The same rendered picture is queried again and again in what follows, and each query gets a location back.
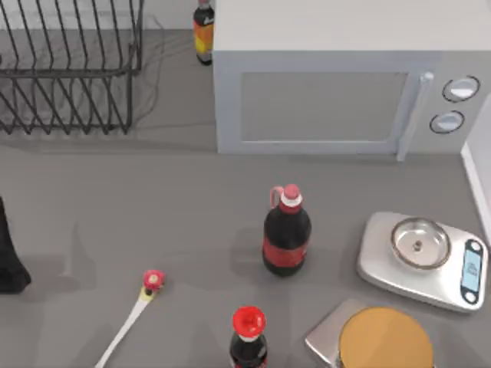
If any pale microwave oven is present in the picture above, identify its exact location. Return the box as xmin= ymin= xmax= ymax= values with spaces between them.
xmin=212 ymin=0 xmax=491 ymax=163

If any dark bottle with orange label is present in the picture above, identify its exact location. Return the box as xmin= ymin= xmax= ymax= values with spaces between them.
xmin=192 ymin=0 xmax=214 ymax=67

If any dark bottle with red cap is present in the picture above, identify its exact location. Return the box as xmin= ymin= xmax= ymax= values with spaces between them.
xmin=229 ymin=305 xmax=269 ymax=368

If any white spoon with red toy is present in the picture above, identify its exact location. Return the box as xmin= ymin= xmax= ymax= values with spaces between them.
xmin=94 ymin=269 xmax=167 ymax=368

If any silver kitchen scale with bowl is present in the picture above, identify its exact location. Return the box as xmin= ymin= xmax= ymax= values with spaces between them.
xmin=355 ymin=211 xmax=489 ymax=314

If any silver scale with orange disc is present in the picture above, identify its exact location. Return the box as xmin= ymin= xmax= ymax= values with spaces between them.
xmin=305 ymin=298 xmax=436 ymax=368

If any small microwave knob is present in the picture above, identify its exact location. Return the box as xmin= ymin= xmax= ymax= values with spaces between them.
xmin=429 ymin=110 xmax=466 ymax=135

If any large microwave knob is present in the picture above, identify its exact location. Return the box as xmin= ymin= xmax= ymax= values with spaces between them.
xmin=442 ymin=75 xmax=482 ymax=104

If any dark bottle with pink handle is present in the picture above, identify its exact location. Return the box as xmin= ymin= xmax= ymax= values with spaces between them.
xmin=262 ymin=184 xmax=312 ymax=278

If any microwave door handle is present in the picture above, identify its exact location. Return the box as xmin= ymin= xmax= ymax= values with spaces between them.
xmin=396 ymin=71 xmax=436 ymax=163

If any black wire dish rack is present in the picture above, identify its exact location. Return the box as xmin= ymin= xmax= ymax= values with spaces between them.
xmin=0 ymin=0 xmax=146 ymax=136

